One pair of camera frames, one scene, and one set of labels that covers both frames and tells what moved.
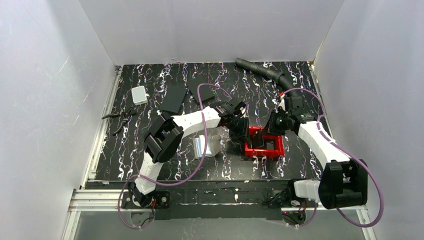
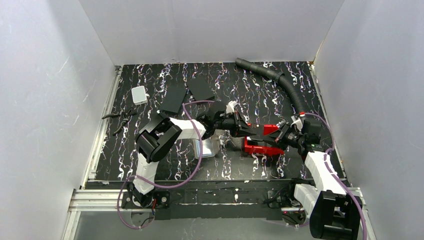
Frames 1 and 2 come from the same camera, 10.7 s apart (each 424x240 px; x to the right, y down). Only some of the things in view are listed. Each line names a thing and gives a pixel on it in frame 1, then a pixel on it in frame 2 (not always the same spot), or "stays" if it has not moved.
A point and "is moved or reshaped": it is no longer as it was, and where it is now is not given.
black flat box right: x=206 y=92 stays
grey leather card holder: x=213 y=146 stays
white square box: x=139 y=95 stays
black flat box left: x=172 y=98 stays
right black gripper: x=273 y=124 -> x=284 y=134
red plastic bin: x=273 y=145 is moved or reshaped
